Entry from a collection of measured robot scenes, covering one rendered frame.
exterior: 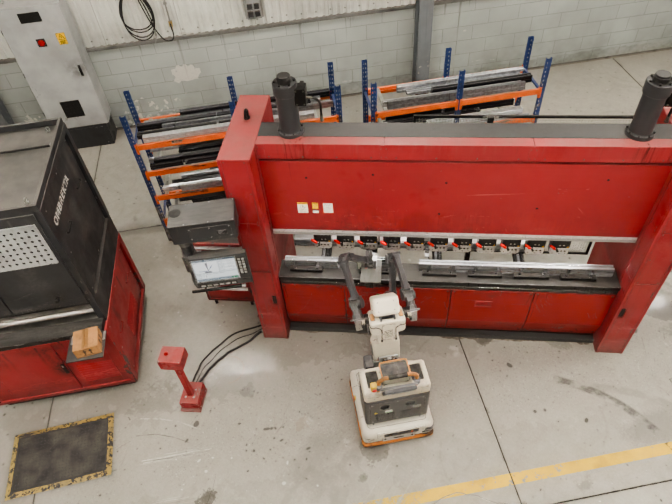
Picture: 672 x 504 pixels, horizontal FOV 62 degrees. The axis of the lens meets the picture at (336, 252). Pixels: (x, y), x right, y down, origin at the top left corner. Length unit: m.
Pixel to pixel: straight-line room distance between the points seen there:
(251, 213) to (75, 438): 2.72
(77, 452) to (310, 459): 2.10
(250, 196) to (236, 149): 0.38
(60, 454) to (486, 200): 4.31
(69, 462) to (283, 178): 3.17
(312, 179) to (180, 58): 4.47
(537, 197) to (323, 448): 2.78
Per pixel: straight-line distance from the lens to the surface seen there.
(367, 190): 4.46
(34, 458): 5.99
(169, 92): 8.80
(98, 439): 5.80
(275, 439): 5.32
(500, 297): 5.32
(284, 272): 5.21
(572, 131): 4.47
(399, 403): 4.73
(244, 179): 4.27
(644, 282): 5.28
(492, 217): 4.70
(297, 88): 4.10
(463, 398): 5.48
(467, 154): 4.23
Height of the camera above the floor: 4.81
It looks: 48 degrees down
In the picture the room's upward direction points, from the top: 5 degrees counter-clockwise
